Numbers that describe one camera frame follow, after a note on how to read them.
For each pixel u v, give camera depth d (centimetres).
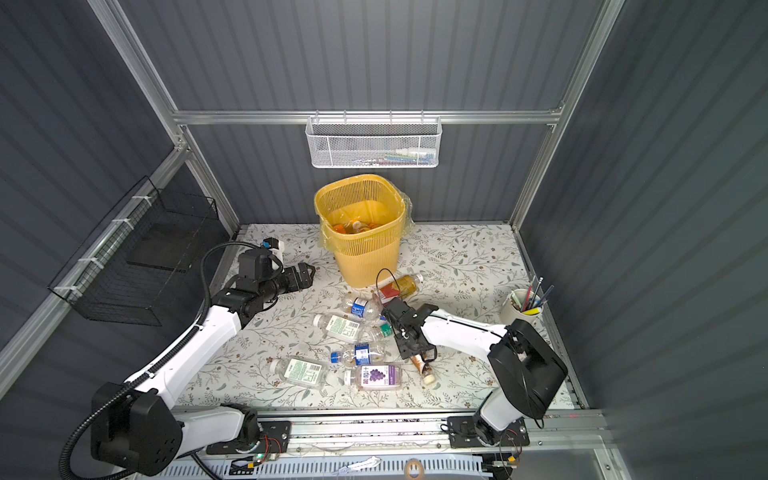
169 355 45
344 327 89
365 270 94
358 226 105
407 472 69
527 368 44
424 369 81
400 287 95
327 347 89
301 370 81
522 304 89
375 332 87
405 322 68
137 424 39
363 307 92
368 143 112
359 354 82
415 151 91
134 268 72
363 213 105
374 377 79
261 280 63
